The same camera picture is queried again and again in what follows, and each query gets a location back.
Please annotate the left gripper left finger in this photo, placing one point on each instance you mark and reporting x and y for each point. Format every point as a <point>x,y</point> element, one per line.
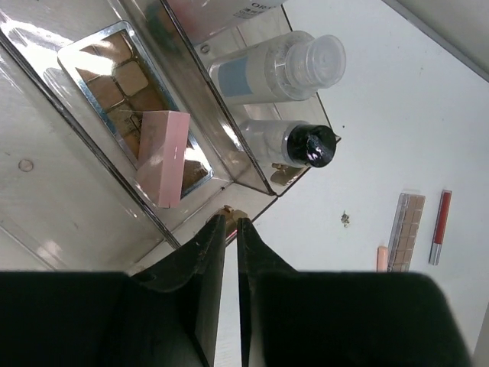
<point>166,315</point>

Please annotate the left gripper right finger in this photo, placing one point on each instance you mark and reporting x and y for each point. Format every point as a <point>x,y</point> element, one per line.
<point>316,318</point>

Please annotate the pink-brown eyeshadow palette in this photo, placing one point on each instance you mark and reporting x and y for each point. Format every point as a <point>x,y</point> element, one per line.
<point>404,231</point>

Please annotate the small clear bottle black cap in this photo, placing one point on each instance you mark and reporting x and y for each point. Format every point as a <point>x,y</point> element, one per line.
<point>291,143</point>

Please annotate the clear ribbed bottle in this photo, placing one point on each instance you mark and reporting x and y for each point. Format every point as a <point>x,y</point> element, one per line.
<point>287,68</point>

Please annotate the brown eyeshadow palette silver frame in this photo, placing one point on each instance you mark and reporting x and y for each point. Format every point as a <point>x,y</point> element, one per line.
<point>115,74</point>

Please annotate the peach concealer stick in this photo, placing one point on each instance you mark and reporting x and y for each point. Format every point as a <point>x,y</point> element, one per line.
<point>382,258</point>

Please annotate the small grey debris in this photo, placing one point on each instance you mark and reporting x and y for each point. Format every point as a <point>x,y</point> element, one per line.
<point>345,220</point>

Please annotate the red lip gloss silver cap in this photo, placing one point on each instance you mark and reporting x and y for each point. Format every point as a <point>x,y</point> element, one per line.
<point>439,232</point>

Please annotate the clear acrylic organizer box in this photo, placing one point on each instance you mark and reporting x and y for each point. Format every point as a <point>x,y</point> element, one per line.
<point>116,145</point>

